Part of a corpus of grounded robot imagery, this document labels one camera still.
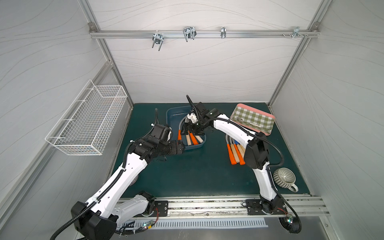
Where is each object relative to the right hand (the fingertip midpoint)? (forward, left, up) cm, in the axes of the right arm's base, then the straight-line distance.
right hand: (186, 133), depth 86 cm
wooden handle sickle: (+4, -7, -12) cm, 15 cm away
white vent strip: (-42, -7, -14) cm, 45 cm away
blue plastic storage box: (+23, +12, -11) cm, 28 cm away
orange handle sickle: (-9, -28, -13) cm, 32 cm away
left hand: (-13, +3, +5) cm, 14 cm away
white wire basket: (-10, +46, +18) cm, 50 cm away
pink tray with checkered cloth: (+25, -48, -15) cm, 56 cm away
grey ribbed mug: (-19, -57, -14) cm, 62 cm away
